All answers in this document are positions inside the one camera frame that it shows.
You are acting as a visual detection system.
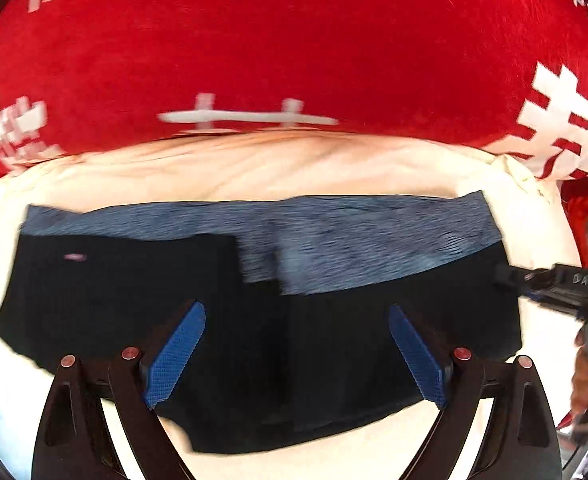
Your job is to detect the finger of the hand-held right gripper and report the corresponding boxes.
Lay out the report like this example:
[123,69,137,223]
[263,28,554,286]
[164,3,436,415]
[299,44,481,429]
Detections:
[494,264,556,303]

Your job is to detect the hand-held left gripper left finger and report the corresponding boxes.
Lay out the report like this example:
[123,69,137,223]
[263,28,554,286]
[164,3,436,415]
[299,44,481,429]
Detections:
[31,300,207,480]

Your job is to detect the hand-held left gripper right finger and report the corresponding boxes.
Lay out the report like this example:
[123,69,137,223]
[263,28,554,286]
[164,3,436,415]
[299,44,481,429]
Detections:
[387,303,561,480]

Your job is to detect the black pants with blue stripes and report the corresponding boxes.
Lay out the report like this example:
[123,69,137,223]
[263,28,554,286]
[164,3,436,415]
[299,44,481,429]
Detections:
[0,190,524,456]

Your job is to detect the red printed blanket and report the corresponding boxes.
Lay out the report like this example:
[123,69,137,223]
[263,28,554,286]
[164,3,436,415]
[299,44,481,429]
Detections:
[0,0,588,411]

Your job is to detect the cream fleece blanket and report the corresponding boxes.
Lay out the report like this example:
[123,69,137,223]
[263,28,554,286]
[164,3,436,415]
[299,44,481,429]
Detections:
[0,129,582,480]

